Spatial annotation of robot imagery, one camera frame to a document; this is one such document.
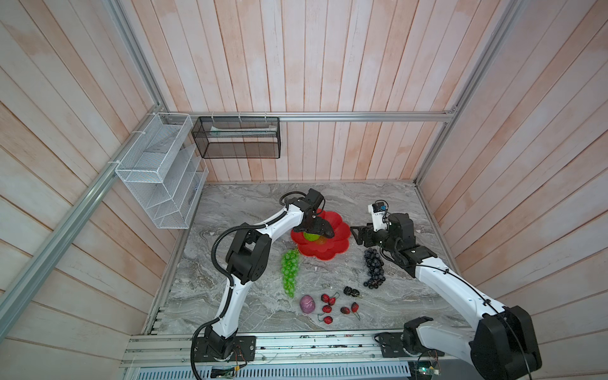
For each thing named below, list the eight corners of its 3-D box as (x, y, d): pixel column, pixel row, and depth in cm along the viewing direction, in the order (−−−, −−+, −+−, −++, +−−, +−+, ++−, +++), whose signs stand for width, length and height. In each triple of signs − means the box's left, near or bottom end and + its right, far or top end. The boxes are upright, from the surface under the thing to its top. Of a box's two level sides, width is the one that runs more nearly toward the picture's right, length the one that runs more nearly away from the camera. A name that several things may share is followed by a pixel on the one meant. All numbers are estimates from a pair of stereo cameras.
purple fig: (297, 307, 84) (297, 303, 79) (305, 296, 86) (305, 292, 82) (309, 316, 82) (309, 312, 78) (316, 305, 84) (317, 301, 80)
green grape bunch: (280, 297, 86) (280, 292, 82) (283, 254, 97) (282, 249, 93) (298, 297, 86) (298, 292, 82) (298, 254, 97) (298, 249, 93)
